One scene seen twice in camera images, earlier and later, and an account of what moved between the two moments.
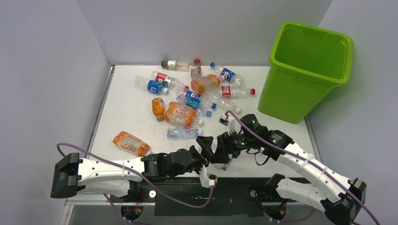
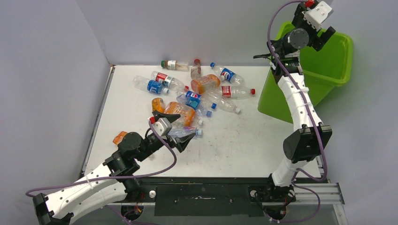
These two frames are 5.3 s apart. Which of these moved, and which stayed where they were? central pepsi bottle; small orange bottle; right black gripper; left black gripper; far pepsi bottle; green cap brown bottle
Moved: left black gripper; right black gripper
Stayed: small orange bottle; green cap brown bottle; far pepsi bottle; central pepsi bottle
